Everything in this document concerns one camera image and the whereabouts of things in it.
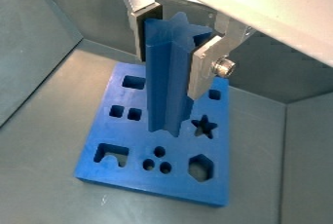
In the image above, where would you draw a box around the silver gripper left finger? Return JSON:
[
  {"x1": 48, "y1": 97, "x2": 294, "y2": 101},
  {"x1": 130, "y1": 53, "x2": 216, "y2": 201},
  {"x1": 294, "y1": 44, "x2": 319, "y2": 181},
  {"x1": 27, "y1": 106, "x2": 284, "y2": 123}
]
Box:
[{"x1": 122, "y1": 0, "x2": 163, "y2": 61}]

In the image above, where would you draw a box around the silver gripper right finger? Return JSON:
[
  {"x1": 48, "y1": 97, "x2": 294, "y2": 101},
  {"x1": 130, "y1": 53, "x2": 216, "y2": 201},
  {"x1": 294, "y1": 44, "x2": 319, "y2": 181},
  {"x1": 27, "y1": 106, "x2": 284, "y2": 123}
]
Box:
[{"x1": 187, "y1": 13, "x2": 255, "y2": 99}]

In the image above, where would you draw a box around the blue star prism object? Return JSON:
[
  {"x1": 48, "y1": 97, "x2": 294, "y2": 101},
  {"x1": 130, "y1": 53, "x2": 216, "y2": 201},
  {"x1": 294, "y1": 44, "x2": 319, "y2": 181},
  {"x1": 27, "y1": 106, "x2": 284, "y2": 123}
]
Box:
[{"x1": 144, "y1": 12, "x2": 212, "y2": 137}]

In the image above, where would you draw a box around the blue shape-sorter block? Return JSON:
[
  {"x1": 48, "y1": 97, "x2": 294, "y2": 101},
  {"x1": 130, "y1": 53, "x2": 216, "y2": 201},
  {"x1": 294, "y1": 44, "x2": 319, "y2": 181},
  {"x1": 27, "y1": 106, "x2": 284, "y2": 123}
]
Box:
[{"x1": 73, "y1": 63, "x2": 228, "y2": 206}]

